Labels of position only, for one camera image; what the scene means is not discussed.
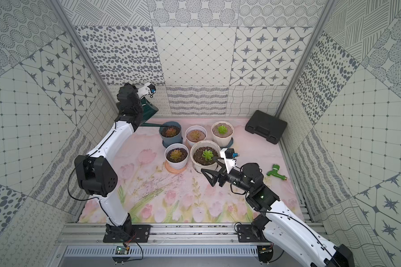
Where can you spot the aluminium mounting rail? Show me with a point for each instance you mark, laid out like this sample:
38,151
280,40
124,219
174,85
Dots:
166,234

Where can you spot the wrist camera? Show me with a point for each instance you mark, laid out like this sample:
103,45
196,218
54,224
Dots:
148,89
229,156

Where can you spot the blue-grey pot red succulent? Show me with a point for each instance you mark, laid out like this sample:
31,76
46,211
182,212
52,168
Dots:
171,133

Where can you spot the floral pink table mat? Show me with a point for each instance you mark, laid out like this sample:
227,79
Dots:
151,194

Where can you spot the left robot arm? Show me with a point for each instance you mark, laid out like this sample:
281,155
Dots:
95,173

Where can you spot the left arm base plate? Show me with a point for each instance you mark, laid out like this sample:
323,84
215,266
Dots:
138,233

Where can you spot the small white pot reddish succulent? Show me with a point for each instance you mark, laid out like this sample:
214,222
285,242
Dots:
195,134

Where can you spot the blue-grey saucer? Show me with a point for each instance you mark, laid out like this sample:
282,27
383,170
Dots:
229,144

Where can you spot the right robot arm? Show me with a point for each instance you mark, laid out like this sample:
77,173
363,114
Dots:
276,223

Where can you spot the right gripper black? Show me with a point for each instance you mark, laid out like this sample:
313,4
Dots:
215,174

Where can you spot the black plastic tool case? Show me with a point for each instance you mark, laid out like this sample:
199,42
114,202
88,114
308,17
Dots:
266,126

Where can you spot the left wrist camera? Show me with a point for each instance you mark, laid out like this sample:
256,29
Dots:
148,89

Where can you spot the small green circuit board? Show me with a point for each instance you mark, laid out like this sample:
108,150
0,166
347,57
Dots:
121,255

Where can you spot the large white pot green succulent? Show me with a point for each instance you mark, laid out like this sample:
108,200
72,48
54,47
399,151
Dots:
202,154

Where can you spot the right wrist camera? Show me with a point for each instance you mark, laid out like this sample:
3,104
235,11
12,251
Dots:
229,156

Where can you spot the white pot yellow-green succulent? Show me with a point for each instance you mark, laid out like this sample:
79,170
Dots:
177,155

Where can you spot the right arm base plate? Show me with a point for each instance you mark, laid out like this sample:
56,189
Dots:
247,233

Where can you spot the dark green watering can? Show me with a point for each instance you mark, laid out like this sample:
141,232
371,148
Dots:
149,110

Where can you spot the white pot brown soil succulent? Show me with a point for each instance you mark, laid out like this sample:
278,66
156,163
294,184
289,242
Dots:
222,133

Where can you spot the terracotta saucer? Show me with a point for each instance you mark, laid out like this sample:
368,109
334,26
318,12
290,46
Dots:
173,170

